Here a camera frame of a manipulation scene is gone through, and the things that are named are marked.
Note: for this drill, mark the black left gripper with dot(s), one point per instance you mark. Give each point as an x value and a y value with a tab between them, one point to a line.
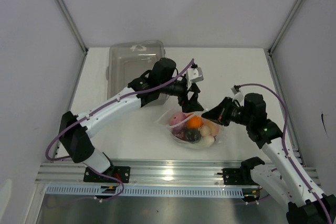
192	105

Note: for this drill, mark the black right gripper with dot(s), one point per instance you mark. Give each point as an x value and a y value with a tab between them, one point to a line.
219	113

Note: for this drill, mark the peach fruit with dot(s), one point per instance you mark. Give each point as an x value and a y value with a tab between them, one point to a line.
214	128

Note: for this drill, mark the garlic bulb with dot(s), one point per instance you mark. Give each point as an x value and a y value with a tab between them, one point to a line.
205	131

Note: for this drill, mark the orange fruit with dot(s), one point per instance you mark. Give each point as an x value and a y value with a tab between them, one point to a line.
194	122

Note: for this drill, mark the pink onion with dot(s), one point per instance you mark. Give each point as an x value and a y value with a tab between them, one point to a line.
176	122

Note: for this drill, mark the white radish with leaves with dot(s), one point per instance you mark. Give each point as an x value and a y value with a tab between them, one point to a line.
208	141

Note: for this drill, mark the clear zip top bag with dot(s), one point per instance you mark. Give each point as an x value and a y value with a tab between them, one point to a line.
163	124

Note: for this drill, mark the dark mangosteen fruit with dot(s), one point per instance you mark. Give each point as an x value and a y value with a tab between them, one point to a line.
193	135

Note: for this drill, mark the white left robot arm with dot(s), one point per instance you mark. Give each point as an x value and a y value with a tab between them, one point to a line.
76	131

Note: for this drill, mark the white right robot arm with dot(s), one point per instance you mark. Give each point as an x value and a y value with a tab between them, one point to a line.
303	199

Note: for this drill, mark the grey plastic food bin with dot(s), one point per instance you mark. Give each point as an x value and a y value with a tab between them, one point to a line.
130	60

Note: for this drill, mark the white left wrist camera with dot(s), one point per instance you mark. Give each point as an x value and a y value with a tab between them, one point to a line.
194	75

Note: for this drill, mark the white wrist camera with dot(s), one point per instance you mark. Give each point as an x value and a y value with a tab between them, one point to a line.
238	95
194	75

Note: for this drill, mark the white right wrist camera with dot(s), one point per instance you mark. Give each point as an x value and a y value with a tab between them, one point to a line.
238	95

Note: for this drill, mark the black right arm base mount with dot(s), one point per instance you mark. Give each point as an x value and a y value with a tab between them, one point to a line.
241	175

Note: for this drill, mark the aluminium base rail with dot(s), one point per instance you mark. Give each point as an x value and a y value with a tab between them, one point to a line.
142	173

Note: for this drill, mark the white slotted cable duct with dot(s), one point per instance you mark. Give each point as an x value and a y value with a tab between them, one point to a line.
147	191

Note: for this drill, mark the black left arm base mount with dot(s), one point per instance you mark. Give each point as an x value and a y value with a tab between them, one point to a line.
121	173

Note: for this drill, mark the right aluminium frame post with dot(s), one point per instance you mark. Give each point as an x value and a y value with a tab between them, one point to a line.
292	14

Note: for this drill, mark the aluminium frame post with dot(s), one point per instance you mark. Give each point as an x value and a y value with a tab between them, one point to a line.
292	14
71	25

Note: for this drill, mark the left aluminium frame post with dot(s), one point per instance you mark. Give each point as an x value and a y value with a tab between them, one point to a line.
71	25

